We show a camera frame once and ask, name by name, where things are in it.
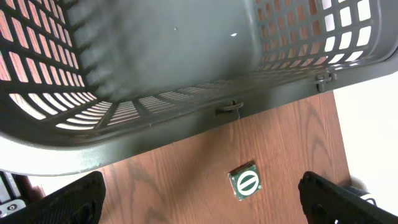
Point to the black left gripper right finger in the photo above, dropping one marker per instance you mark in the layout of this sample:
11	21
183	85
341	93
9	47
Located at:
325	202

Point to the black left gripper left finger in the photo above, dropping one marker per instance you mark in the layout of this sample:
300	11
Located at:
78	202

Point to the green round-logo box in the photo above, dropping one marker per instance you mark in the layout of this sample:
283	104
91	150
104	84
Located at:
245	180

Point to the grey plastic basket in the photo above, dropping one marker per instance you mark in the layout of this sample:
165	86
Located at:
88	83

